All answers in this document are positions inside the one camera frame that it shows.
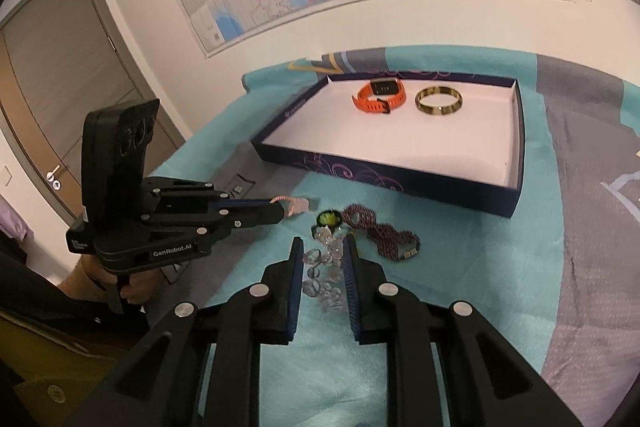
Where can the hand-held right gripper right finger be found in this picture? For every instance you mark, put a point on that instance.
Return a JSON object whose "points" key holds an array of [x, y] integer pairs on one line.
{"points": [[350, 292]]}

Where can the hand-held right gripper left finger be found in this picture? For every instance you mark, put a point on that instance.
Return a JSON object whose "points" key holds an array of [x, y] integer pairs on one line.
{"points": [[295, 297]]}

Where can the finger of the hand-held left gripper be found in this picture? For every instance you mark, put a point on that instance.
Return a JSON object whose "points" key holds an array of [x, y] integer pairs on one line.
{"points": [[250, 217], [190, 197]]}

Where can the dark blue shallow box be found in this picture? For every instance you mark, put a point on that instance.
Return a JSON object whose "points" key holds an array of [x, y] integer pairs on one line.
{"points": [[450, 147]]}

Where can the person's left forearm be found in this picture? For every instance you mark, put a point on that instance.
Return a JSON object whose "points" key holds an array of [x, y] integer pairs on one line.
{"points": [[45, 302]]}

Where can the person's left hand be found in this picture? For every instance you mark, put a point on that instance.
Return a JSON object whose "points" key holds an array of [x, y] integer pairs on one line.
{"points": [[90, 279]]}

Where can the grey brown door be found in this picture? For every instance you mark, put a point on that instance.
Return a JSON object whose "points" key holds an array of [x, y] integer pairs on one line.
{"points": [[65, 67]]}

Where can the purple cloth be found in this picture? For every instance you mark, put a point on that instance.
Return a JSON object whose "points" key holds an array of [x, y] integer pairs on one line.
{"points": [[12, 222]]}

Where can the orange smart watch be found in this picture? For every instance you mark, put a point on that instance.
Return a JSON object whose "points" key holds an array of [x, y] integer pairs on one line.
{"points": [[372, 103]]}

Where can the gold tortoiseshell bangle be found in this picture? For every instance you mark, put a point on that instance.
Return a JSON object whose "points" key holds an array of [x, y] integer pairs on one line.
{"points": [[425, 109]]}

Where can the person's yellow jacket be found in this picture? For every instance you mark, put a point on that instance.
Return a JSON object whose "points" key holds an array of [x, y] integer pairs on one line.
{"points": [[45, 382]]}

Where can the white light switch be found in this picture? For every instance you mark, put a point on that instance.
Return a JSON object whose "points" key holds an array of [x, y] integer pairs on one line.
{"points": [[5, 176]]}

